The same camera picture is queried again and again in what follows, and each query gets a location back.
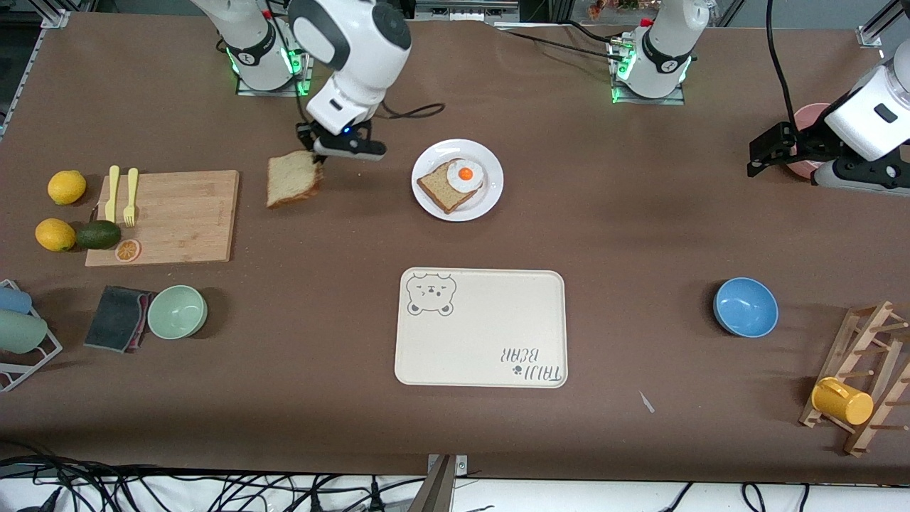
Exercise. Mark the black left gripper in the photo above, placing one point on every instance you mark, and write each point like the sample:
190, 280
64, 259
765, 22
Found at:
808, 142

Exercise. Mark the pink bowl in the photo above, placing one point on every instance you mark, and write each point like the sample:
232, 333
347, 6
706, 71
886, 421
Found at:
807, 117

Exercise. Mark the wooden cup rack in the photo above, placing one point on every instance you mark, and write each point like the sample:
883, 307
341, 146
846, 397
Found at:
864, 355

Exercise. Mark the thin brown bread slice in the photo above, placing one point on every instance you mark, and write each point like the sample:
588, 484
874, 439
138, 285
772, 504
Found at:
439, 190

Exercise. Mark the small white paper scrap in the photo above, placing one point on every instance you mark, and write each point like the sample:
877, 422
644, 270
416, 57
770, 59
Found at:
647, 402

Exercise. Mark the light blue cup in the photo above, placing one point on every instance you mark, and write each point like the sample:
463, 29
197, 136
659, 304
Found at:
14, 300

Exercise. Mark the pale green bowl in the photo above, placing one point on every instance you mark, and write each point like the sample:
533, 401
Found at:
178, 311

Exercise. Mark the cream bear print tray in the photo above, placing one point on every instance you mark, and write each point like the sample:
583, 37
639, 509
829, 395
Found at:
483, 334

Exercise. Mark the white round plate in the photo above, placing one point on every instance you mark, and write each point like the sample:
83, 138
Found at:
490, 192

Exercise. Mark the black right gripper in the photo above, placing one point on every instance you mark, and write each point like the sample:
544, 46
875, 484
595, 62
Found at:
307, 136

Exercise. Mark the wooden cutting board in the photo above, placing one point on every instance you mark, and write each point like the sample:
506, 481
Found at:
178, 220

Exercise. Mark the pale green cup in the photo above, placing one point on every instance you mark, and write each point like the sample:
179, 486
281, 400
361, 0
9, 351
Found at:
21, 332

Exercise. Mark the yellow lemon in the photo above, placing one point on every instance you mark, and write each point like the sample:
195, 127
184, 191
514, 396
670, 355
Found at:
67, 187
55, 235

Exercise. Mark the aluminium frame profile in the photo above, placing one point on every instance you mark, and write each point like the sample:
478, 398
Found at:
878, 25

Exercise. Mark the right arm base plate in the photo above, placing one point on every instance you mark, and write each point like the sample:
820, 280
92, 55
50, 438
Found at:
304, 82

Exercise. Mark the dark grey sponge cloth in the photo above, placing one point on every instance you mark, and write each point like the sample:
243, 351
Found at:
114, 320

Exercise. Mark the thick brown bread slice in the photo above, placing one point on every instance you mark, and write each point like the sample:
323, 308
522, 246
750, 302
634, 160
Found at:
291, 181

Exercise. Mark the dark green avocado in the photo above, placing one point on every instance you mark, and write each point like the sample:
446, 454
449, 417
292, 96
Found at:
98, 235

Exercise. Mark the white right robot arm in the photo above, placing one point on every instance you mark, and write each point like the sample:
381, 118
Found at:
355, 43

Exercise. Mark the blue bowl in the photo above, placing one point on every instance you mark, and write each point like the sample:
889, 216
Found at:
746, 307

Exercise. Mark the fried egg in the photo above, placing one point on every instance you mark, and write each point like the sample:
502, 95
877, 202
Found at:
466, 174

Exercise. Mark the orange slice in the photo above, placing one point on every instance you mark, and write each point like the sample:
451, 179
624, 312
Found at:
128, 250

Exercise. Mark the yellow plastic fork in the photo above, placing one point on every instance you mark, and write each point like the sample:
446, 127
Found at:
131, 203

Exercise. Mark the yellow plastic knife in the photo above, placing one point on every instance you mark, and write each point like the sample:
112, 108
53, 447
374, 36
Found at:
111, 192

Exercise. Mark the pink cloth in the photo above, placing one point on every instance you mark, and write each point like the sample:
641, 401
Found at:
145, 306

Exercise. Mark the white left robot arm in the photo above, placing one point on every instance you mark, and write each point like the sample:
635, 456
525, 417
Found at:
665, 43

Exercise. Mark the metal bracket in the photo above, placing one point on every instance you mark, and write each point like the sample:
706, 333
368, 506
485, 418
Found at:
441, 483

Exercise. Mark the yellow mug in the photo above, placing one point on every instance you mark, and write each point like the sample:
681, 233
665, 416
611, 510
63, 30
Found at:
842, 402

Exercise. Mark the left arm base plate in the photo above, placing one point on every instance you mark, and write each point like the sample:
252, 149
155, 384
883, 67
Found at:
675, 98

